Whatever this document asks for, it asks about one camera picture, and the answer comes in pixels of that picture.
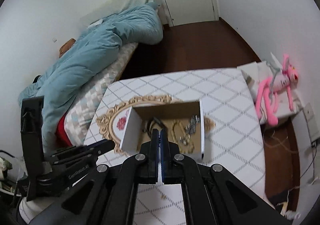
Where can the checkered bed sheet mattress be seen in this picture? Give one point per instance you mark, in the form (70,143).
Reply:
(79,116)

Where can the patterned white tablecloth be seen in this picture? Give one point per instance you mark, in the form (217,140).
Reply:
(233,145)

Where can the pink panther plush toy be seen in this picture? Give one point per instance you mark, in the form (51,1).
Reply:
(269,89)

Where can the red bedding under mattress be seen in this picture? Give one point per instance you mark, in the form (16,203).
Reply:
(62,139)

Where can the brown plush item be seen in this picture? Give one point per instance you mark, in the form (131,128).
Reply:
(66,47)

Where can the white cardboard box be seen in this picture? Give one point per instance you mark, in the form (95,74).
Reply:
(184,122)

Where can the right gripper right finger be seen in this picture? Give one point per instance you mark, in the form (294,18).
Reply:
(195,180)

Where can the teal duvet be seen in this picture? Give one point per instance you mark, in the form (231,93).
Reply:
(92,52)

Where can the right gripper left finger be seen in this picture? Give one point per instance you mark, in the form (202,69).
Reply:
(141,168)

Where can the white power strip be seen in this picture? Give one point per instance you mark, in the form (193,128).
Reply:
(313,131)

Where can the white side box stand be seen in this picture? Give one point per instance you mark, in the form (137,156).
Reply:
(254,73)

